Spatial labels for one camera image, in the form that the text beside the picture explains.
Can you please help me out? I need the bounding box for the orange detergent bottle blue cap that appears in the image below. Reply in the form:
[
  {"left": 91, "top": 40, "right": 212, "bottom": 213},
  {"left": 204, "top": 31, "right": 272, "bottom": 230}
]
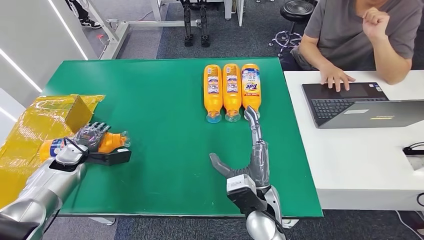
[{"left": 203, "top": 64, "right": 223, "bottom": 124}]

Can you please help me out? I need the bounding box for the white metal frame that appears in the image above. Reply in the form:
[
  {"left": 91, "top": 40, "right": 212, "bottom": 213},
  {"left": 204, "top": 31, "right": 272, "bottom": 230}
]
[{"left": 84, "top": 0, "right": 203, "bottom": 61}]

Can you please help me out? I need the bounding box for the green table mat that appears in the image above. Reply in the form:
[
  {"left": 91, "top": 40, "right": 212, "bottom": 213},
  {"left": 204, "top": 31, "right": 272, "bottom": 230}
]
[{"left": 43, "top": 57, "right": 324, "bottom": 219}]

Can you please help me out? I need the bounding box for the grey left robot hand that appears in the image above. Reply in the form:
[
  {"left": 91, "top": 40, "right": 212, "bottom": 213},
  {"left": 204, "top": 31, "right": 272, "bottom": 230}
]
[{"left": 72, "top": 121, "right": 112, "bottom": 154}]

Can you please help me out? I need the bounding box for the black laptop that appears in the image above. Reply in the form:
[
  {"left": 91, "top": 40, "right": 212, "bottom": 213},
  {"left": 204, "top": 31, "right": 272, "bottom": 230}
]
[{"left": 301, "top": 82, "right": 424, "bottom": 130}]

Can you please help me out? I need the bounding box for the orange detergent bottle clear cap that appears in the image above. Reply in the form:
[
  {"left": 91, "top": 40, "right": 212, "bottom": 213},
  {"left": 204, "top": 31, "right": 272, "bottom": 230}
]
[
  {"left": 39, "top": 130, "right": 132, "bottom": 162},
  {"left": 222, "top": 63, "right": 243, "bottom": 123}
]

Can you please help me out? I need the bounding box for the black robot leg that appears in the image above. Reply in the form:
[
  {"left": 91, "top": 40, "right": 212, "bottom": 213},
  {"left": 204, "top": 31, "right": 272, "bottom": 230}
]
[
  {"left": 183, "top": 0, "right": 196, "bottom": 47},
  {"left": 198, "top": 0, "right": 211, "bottom": 48}
]

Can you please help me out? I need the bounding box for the white desk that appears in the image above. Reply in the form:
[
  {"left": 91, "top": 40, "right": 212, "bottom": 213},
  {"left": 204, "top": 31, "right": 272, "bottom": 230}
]
[{"left": 283, "top": 70, "right": 424, "bottom": 212}]

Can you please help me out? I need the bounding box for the person's left hand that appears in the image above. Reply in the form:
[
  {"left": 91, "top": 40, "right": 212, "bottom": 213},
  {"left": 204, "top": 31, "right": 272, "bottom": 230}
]
[{"left": 361, "top": 7, "right": 391, "bottom": 42}]

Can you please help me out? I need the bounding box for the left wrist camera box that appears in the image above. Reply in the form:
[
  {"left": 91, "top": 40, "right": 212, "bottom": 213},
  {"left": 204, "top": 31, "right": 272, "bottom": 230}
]
[{"left": 86, "top": 148, "right": 133, "bottom": 167}]

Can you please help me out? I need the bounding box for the orange Tide detergent bottle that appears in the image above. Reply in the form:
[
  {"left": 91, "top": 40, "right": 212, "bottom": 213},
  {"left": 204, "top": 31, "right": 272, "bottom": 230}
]
[{"left": 241, "top": 63, "right": 262, "bottom": 121}]

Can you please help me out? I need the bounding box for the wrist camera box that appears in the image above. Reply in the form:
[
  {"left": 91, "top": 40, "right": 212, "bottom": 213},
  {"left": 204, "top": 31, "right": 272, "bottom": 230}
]
[
  {"left": 226, "top": 174, "right": 269, "bottom": 215},
  {"left": 86, "top": 148, "right": 133, "bottom": 167}
]

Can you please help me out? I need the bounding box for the person's hand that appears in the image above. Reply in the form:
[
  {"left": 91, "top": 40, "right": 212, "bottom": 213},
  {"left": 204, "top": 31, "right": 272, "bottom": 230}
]
[
  {"left": 319, "top": 64, "right": 356, "bottom": 93},
  {"left": 361, "top": 7, "right": 391, "bottom": 42}
]

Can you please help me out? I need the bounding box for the black round stool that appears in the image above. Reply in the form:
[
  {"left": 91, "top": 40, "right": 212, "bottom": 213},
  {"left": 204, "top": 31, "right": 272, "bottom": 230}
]
[{"left": 268, "top": 0, "right": 316, "bottom": 57}]

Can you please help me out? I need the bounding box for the person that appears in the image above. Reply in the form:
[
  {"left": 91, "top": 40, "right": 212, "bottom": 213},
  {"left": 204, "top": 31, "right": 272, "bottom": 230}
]
[
  {"left": 64, "top": 0, "right": 103, "bottom": 30},
  {"left": 289, "top": 0, "right": 424, "bottom": 93}
]

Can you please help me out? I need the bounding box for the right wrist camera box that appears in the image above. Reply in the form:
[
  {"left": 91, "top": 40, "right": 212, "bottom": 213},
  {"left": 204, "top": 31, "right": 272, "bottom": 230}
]
[{"left": 226, "top": 174, "right": 269, "bottom": 215}]

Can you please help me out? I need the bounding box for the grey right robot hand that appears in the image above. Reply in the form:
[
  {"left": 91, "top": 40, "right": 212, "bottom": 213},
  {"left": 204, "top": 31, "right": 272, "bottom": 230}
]
[{"left": 209, "top": 105, "right": 271, "bottom": 190}]

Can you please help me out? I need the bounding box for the person's right hand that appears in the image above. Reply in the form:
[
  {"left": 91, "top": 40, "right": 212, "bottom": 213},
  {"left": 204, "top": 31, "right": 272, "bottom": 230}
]
[{"left": 319, "top": 64, "right": 356, "bottom": 93}]

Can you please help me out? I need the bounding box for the yellow taped cardboard box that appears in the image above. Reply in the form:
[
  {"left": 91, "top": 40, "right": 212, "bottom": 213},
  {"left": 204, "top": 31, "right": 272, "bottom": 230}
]
[{"left": 0, "top": 94, "right": 106, "bottom": 210}]

